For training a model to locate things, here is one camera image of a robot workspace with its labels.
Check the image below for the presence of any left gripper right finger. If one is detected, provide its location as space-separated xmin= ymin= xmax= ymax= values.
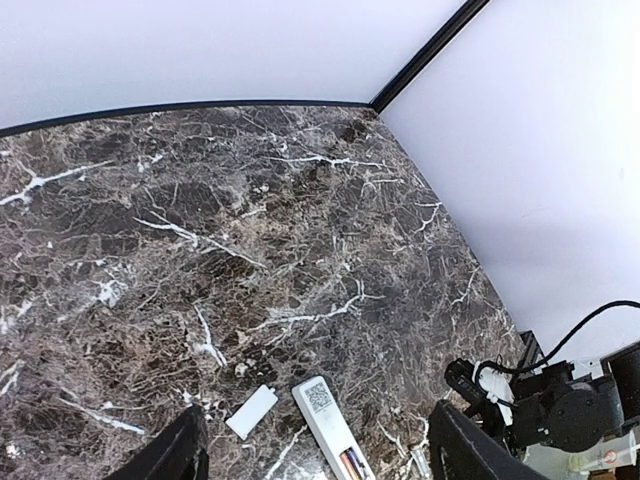
xmin=428 ymin=401 xmax=545 ymax=480

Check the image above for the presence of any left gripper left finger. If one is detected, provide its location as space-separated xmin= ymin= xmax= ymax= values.
xmin=107 ymin=405 xmax=209 ymax=480

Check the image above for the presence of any white battery cover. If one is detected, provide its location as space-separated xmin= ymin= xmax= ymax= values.
xmin=225 ymin=385 xmax=278 ymax=440

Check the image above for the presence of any long white remote control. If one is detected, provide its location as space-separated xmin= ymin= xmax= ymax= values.
xmin=291 ymin=376 xmax=376 ymax=480

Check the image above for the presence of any clear handle screwdriver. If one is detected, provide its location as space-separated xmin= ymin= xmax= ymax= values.
xmin=410 ymin=445 xmax=432 ymax=480

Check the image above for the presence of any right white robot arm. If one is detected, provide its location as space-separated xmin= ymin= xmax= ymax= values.
xmin=506 ymin=347 xmax=639 ymax=453

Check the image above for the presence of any purple battery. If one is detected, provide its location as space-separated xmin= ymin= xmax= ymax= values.
xmin=347 ymin=448 xmax=372 ymax=479

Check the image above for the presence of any orange battery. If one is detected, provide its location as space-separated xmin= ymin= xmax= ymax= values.
xmin=340 ymin=450 xmax=363 ymax=480

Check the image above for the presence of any clear plastic cup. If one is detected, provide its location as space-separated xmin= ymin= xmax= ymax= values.
xmin=569 ymin=430 xmax=639 ymax=472

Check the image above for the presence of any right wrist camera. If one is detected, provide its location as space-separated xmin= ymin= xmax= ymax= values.
xmin=444 ymin=359 xmax=515 ymax=428

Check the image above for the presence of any right black frame post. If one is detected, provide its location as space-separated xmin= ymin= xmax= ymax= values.
xmin=369 ymin=0 xmax=490 ymax=114

